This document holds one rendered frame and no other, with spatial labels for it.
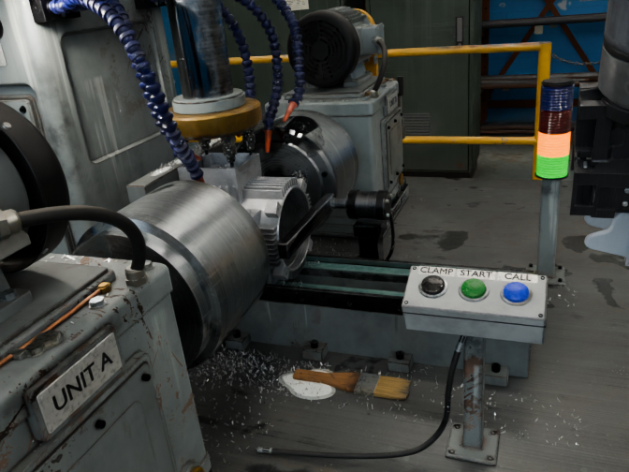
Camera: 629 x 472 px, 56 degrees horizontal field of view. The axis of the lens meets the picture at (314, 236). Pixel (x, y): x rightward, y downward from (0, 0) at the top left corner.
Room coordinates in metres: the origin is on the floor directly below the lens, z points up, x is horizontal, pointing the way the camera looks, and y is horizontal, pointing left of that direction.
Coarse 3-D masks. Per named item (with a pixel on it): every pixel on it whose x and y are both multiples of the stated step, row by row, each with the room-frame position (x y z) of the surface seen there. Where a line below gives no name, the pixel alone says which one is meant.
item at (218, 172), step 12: (204, 156) 1.13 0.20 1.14; (216, 156) 1.13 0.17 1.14; (240, 156) 1.11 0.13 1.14; (252, 156) 1.08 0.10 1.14; (180, 168) 1.05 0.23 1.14; (204, 168) 1.04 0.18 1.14; (216, 168) 1.08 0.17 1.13; (228, 168) 1.02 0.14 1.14; (240, 168) 1.03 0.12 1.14; (252, 168) 1.07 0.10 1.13; (180, 180) 1.06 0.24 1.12; (192, 180) 1.05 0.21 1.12; (204, 180) 1.04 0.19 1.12; (216, 180) 1.03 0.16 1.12; (228, 180) 1.02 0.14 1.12; (240, 180) 1.02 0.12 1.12; (228, 192) 1.02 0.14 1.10; (240, 192) 1.02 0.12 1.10
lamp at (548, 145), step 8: (544, 136) 1.12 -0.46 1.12; (552, 136) 1.11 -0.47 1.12; (560, 136) 1.10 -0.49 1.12; (568, 136) 1.11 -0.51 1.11; (544, 144) 1.12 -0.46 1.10; (552, 144) 1.11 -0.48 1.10; (560, 144) 1.10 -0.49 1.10; (568, 144) 1.11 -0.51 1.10; (544, 152) 1.12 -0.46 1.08; (552, 152) 1.11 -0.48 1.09; (560, 152) 1.10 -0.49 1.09; (568, 152) 1.12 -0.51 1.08
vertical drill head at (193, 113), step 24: (168, 0) 1.05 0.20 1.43; (192, 0) 1.04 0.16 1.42; (216, 0) 1.06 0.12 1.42; (192, 24) 1.03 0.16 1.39; (216, 24) 1.05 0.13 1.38; (192, 48) 1.04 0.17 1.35; (216, 48) 1.05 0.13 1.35; (192, 72) 1.04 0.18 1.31; (216, 72) 1.04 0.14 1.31; (192, 96) 1.04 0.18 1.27; (216, 96) 1.04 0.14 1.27; (240, 96) 1.05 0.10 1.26; (192, 120) 0.99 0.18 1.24; (216, 120) 0.99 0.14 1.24; (240, 120) 1.01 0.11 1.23
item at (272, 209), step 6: (300, 180) 1.08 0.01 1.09; (300, 186) 1.07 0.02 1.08; (306, 186) 1.09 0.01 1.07; (270, 204) 0.97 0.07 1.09; (276, 204) 0.97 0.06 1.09; (270, 210) 0.96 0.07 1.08; (276, 210) 0.96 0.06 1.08; (270, 216) 0.97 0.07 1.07; (276, 216) 0.96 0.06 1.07; (276, 270) 0.97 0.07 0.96; (282, 270) 0.96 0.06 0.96; (288, 270) 0.98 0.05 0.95; (276, 276) 0.96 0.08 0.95; (282, 276) 0.96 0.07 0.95
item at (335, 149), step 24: (288, 120) 1.27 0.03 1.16; (312, 120) 1.29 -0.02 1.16; (240, 144) 1.25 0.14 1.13; (264, 144) 1.22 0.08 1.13; (288, 144) 1.20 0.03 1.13; (312, 144) 1.19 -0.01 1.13; (336, 144) 1.25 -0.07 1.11; (264, 168) 1.22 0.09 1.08; (288, 168) 1.20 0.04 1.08; (312, 168) 1.18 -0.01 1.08; (336, 168) 1.19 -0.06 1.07; (312, 192) 1.18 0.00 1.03; (336, 192) 1.17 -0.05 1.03
